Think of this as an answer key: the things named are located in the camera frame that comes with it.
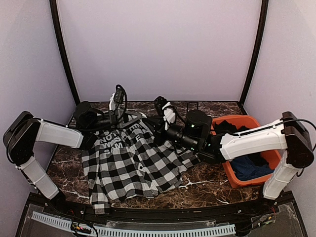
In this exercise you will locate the blue garment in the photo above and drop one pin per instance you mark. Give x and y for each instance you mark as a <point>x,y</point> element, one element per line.
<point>245,168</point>

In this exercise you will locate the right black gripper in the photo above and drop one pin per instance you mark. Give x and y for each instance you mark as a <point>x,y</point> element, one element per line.
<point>155,125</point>

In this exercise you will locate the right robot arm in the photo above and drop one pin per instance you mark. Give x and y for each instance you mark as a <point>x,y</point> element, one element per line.
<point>214,146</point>

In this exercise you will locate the right black frame post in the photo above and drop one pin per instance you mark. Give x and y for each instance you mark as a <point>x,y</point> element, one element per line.
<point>255,53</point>

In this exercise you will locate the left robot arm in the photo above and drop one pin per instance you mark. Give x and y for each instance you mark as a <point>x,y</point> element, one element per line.
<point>26,130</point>

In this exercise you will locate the orange plastic basket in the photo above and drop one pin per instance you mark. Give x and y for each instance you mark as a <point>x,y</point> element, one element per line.
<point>272,157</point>

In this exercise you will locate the black white plaid shirt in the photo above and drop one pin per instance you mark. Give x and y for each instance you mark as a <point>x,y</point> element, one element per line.
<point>126,163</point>

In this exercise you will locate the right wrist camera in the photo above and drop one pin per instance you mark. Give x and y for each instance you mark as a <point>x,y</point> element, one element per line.
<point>166,111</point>

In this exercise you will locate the white slotted cable duct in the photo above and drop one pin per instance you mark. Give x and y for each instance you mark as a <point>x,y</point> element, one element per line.
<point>125,231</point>

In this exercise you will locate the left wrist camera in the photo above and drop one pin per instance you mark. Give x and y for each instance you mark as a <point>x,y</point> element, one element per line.
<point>118,99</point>

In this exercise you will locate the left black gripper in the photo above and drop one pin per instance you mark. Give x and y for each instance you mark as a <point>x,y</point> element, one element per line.
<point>117,122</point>

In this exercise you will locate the left black frame post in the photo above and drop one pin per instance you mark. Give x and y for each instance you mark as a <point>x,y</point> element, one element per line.
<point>62,50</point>

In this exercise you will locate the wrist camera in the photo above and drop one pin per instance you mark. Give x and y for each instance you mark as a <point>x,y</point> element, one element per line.
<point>166,111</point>
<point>118,99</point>

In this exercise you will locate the black frame post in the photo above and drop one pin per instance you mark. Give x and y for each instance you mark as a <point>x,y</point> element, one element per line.
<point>62,50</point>
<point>255,53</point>

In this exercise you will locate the black garment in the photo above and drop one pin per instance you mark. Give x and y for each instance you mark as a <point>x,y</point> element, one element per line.
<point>226,127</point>

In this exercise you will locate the black front rail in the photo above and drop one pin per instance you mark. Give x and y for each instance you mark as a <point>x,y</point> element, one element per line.
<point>230,212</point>

